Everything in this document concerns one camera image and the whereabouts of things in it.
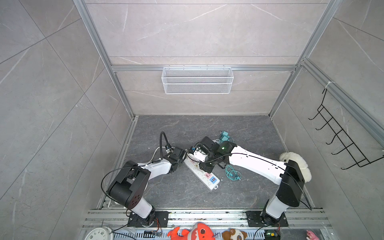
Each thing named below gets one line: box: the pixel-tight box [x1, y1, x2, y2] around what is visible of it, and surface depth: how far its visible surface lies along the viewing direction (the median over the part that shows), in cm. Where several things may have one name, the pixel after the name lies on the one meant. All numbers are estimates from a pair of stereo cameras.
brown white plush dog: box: [221, 228, 247, 240], surface depth 69 cm
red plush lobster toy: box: [167, 222, 216, 240], surface depth 66 cm
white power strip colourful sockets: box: [183, 150, 220, 191], surface depth 85 cm
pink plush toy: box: [306, 230, 320, 240], surface depth 69 cm
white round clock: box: [84, 226, 114, 240], surface depth 68 cm
